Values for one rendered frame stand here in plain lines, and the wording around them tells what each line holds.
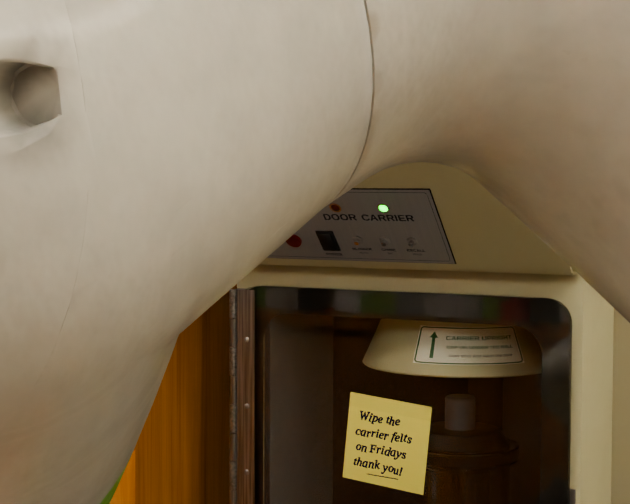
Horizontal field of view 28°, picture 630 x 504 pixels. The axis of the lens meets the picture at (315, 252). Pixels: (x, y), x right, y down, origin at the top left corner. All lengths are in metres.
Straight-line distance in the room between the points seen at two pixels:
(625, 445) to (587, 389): 0.44
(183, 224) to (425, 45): 0.06
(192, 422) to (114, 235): 1.02
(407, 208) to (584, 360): 0.19
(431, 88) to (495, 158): 0.03
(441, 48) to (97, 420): 0.09
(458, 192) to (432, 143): 0.70
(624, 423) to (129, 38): 1.33
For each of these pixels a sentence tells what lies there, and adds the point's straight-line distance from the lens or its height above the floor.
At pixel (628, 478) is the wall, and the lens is 1.49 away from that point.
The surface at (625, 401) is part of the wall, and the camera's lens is 1.48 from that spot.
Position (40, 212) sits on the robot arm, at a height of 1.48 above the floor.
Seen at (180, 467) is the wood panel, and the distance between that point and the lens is 1.19.
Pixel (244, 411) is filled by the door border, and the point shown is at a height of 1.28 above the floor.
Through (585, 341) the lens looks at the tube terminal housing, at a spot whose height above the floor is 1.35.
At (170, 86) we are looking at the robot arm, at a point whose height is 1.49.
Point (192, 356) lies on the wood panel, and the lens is 1.19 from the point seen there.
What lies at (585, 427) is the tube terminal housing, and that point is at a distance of 1.06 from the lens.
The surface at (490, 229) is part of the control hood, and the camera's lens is 0.98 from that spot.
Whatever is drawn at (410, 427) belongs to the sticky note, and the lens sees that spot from 1.08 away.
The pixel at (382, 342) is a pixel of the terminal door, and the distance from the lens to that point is 1.08.
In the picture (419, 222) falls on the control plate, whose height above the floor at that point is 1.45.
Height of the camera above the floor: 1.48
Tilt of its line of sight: 3 degrees down
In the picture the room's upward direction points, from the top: straight up
